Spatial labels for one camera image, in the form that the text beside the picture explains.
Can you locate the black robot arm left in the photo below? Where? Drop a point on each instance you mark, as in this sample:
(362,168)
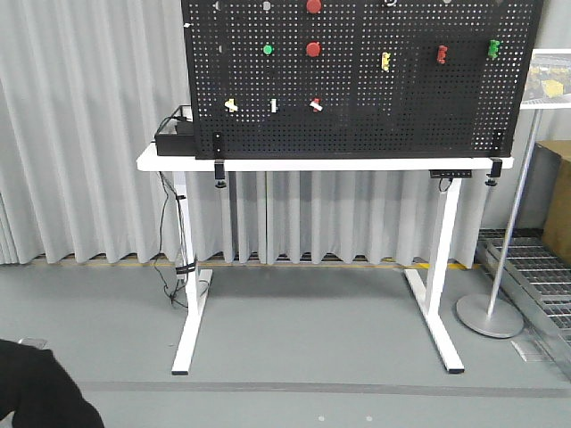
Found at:
(38,392)

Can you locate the green block handle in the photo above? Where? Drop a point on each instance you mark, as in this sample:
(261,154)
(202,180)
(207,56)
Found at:
(493,48)

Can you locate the cardboard box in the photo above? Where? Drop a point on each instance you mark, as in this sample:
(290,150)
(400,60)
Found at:
(556,230)

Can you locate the black open box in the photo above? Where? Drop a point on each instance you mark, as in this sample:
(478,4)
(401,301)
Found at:
(175,135)

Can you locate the grey curtain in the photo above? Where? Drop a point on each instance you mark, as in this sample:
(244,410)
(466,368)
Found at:
(85,84)

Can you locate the red block handle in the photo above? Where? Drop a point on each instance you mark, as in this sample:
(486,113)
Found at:
(442,54)

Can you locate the yellow toggle switch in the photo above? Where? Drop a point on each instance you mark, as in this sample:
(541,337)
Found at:
(230,105)

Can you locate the yellow block handle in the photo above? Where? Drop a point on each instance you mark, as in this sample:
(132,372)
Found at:
(385,61)

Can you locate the black table clamp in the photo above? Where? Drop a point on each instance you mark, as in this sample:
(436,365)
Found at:
(218,152)
(495,171)

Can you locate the upper red mushroom button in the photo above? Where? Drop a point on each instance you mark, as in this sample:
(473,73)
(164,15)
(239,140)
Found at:
(314,6)

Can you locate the black table control panel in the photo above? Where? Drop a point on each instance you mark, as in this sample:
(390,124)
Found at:
(446,176)

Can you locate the red toggle switch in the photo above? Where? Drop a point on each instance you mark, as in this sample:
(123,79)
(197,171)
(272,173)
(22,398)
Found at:
(316,105)

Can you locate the white height-adjustable table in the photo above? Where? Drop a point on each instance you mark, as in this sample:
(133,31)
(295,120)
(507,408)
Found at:
(427,293)

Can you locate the red mushroom button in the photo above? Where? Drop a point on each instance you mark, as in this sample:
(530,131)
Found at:
(314,6)
(313,49)

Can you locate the silver sign stand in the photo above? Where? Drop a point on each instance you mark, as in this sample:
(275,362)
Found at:
(547,87)

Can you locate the lower red mushroom button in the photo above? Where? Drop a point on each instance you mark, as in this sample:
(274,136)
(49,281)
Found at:
(313,49)

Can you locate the right black table clamp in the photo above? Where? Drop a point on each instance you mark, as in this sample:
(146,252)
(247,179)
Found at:
(495,171)

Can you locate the black perforated pegboard panel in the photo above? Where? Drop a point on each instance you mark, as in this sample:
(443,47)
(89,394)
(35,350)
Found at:
(417,109)

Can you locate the metal grating stack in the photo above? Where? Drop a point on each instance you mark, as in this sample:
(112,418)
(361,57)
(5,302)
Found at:
(537,283)

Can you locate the left black table clamp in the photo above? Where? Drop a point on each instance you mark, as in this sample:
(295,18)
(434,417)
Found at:
(218,152)

